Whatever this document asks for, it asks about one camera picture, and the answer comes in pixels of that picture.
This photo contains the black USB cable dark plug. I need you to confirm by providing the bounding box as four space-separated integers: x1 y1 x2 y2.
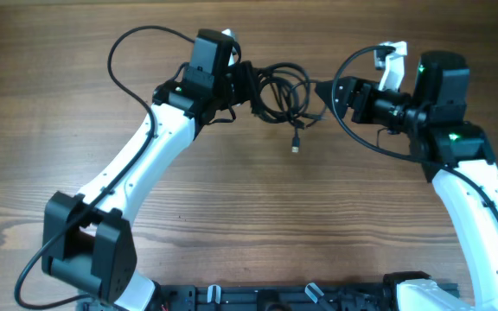
251 64 315 130

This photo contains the black USB cable white plug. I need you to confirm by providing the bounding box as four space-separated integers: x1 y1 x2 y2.
252 62 332 154

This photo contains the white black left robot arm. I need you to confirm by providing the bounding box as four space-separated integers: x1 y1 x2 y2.
41 29 241 310

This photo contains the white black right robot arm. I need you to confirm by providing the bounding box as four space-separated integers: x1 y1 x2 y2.
315 48 498 310

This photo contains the black right camera cable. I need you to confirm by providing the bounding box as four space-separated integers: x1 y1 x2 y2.
330 44 498 299

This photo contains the black camera cable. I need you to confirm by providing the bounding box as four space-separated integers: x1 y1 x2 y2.
13 24 198 310
330 44 498 299

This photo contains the black left camera cable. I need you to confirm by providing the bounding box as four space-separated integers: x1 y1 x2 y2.
13 24 198 310

